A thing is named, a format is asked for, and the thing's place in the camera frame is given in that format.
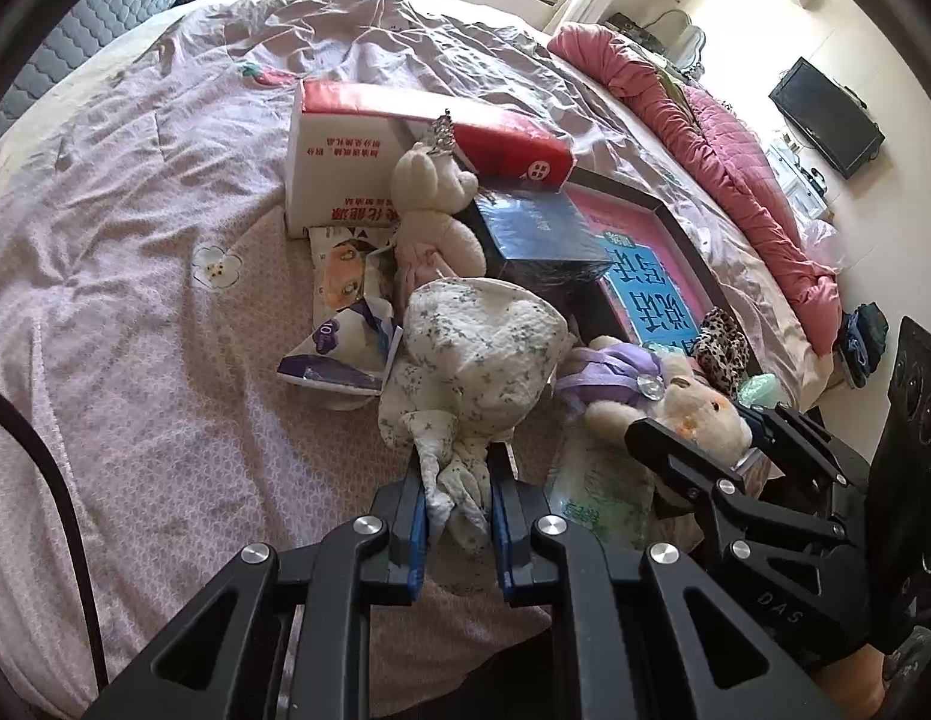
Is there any mint green plush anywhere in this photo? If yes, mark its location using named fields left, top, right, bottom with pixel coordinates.
left=735, top=372, right=789, bottom=408

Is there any green Gardenia tissue pack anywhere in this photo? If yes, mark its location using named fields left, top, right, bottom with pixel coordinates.
left=545, top=419, right=654, bottom=550

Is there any beige plush bunny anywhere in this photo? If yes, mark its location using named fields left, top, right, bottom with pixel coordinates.
left=555, top=337, right=752, bottom=468

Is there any floral fabric plush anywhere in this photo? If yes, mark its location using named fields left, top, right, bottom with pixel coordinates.
left=378, top=278, right=573, bottom=554

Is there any leopard print scrunchie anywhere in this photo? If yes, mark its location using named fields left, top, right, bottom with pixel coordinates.
left=691, top=307, right=752, bottom=398

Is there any dark blue clothes heap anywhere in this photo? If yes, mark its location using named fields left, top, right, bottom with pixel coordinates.
left=836, top=302, right=888, bottom=388

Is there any black tray with pink book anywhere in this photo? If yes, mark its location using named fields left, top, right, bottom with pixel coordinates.
left=564, top=167, right=732, bottom=353

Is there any cartoon printed snack bag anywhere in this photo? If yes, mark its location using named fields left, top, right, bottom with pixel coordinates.
left=276, top=226, right=400, bottom=411

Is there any white drawer cabinet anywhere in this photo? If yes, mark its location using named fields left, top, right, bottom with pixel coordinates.
left=763, top=142, right=833, bottom=221

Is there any cream teddy bear with crown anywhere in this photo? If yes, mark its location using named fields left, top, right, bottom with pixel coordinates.
left=390, top=110, right=486, bottom=301

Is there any pink rumpled quilt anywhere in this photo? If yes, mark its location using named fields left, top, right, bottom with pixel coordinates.
left=548, top=23, right=841, bottom=356

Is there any dark blue small box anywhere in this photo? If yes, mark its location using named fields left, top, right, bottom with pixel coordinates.
left=457, top=187, right=612, bottom=305

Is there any mauve patterned bed sheet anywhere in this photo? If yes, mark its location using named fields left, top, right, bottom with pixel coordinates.
left=0, top=0, right=821, bottom=717

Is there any red and white tissue box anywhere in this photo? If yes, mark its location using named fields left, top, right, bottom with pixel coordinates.
left=285, top=82, right=576, bottom=239

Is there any white standing fan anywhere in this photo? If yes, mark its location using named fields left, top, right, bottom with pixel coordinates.
left=646, top=8, right=706, bottom=80

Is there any grey quilted headboard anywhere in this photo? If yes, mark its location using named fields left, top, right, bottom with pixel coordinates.
left=0, top=0, right=177, bottom=138

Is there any black wall television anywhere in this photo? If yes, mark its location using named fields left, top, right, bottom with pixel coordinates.
left=768, top=57, right=885, bottom=179

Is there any black cable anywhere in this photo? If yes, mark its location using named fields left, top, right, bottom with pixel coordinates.
left=0, top=380, right=110, bottom=691

